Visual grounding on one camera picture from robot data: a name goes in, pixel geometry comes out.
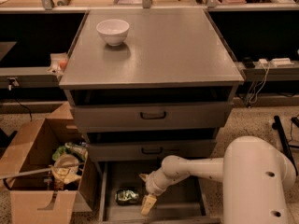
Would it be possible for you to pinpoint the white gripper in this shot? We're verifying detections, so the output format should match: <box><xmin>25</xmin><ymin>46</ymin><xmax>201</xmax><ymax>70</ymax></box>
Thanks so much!
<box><xmin>139</xmin><ymin>168</ymin><xmax>174</xmax><ymax>216</ymax></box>

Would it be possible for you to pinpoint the crushed green can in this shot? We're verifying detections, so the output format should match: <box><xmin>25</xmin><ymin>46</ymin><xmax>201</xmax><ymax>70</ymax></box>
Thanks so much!
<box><xmin>115</xmin><ymin>189</ymin><xmax>139</xmax><ymax>204</ymax></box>

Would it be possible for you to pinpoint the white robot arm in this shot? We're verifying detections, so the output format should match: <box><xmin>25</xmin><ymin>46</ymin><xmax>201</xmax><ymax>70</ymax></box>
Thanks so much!
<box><xmin>140</xmin><ymin>136</ymin><xmax>296</xmax><ymax>224</ymax></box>

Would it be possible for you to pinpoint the bottom grey drawer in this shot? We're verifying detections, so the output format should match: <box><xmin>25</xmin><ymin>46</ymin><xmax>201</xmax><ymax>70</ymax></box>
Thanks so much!
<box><xmin>99</xmin><ymin>160</ymin><xmax>221</xmax><ymax>224</ymax></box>

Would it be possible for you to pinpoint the grey drawer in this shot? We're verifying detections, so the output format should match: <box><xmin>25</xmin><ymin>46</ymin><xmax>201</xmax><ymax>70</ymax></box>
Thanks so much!
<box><xmin>71</xmin><ymin>102</ymin><xmax>233</xmax><ymax>133</ymax></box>
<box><xmin>99</xmin><ymin>160</ymin><xmax>221</xmax><ymax>224</ymax></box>
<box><xmin>87</xmin><ymin>139</ymin><xmax>216</xmax><ymax>161</ymax></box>

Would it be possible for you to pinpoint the middle grey drawer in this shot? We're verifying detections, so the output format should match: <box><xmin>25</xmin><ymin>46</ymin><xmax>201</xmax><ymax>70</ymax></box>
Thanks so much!
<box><xmin>87</xmin><ymin>139</ymin><xmax>216</xmax><ymax>161</ymax></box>

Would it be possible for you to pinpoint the top grey drawer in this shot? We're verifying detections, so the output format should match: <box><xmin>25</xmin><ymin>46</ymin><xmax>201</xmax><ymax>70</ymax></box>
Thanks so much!
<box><xmin>71</xmin><ymin>102</ymin><xmax>233</xmax><ymax>133</ymax></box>

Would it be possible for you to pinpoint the grey drawer cabinet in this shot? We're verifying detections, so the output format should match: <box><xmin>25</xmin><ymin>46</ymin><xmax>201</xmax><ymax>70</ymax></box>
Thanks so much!
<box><xmin>58</xmin><ymin>7</ymin><xmax>246</xmax><ymax>224</ymax></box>

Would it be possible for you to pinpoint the round white plate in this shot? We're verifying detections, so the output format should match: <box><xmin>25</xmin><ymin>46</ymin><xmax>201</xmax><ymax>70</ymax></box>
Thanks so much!
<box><xmin>54</xmin><ymin>154</ymin><xmax>79</xmax><ymax>173</ymax></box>

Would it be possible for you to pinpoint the green snack bag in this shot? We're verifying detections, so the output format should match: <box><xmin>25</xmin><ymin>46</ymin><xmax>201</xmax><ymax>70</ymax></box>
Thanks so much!
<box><xmin>52</xmin><ymin>142</ymin><xmax>88</xmax><ymax>161</ymax></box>

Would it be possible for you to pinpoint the cardboard box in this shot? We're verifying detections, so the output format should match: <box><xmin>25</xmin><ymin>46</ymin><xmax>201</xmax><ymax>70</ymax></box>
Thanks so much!
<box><xmin>0</xmin><ymin>104</ymin><xmax>98</xmax><ymax>224</ymax></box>

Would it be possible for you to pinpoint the metal rod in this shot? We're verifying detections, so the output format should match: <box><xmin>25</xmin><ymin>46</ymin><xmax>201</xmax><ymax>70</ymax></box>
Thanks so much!
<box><xmin>0</xmin><ymin>162</ymin><xmax>84</xmax><ymax>180</ymax></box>

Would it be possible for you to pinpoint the black stand leg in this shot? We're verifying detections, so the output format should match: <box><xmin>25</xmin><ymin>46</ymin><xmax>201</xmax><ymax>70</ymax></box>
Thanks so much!
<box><xmin>272</xmin><ymin>116</ymin><xmax>298</xmax><ymax>174</ymax></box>

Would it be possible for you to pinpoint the clear packet with orange item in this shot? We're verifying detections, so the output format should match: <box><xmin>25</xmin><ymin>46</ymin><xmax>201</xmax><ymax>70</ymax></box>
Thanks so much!
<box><xmin>48</xmin><ymin>53</ymin><xmax>68</xmax><ymax>76</ymax></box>

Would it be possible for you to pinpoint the white ceramic bowl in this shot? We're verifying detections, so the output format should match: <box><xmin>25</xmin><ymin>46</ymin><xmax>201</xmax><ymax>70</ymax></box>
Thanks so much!
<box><xmin>96</xmin><ymin>19</ymin><xmax>130</xmax><ymax>46</ymax></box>

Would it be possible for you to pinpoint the white power strip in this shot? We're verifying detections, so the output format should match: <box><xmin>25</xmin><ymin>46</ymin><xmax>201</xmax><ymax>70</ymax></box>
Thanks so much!
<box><xmin>271</xmin><ymin>58</ymin><xmax>293</xmax><ymax>67</ymax></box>

